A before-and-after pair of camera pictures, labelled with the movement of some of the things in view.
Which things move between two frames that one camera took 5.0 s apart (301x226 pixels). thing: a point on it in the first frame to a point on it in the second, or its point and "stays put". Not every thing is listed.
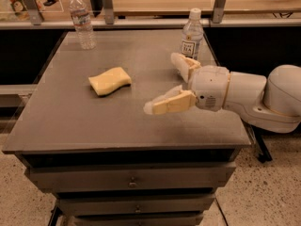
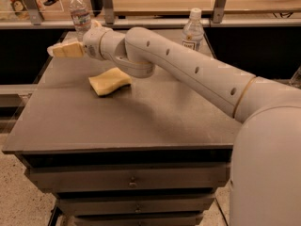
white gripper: (209, 87) to (91, 43)
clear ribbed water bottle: (82, 20) stays put
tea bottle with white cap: (192, 36) stays put
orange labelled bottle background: (18, 5) stays put
